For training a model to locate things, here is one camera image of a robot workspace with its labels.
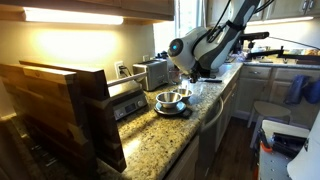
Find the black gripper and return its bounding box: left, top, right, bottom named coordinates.
left=189, top=72, right=200, bottom=83

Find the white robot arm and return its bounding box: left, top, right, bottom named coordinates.
left=168, top=0, right=274, bottom=83

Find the silver bowl with yellow contents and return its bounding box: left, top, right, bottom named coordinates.
left=174, top=88, right=193, bottom=100

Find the empty silver bowl on scale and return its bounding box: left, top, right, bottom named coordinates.
left=156, top=92, right=182, bottom=108

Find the black kitchen scale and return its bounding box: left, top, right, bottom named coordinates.
left=154, top=102, right=193, bottom=118

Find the stainless steel toaster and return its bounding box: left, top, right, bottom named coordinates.
left=133, top=60, right=168, bottom=91

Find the white round stool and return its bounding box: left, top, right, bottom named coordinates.
left=247, top=101, right=293, bottom=148

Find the blue hanging towel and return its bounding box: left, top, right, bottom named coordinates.
left=284, top=74, right=310, bottom=105

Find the dark wooden cutting board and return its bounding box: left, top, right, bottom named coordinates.
left=20, top=60, right=127, bottom=172

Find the light wooden cutting board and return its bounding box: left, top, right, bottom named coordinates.
left=0, top=64, right=97, bottom=180

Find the under-cabinet light strip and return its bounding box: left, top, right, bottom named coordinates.
left=23, top=7, right=124, bottom=25

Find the stainless dishwasher handle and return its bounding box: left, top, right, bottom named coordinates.
left=200, top=98, right=224, bottom=133

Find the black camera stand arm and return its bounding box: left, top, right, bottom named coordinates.
left=232, top=32, right=320, bottom=63

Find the white wall outlet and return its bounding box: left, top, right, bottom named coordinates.
left=114, top=61, right=124, bottom=79

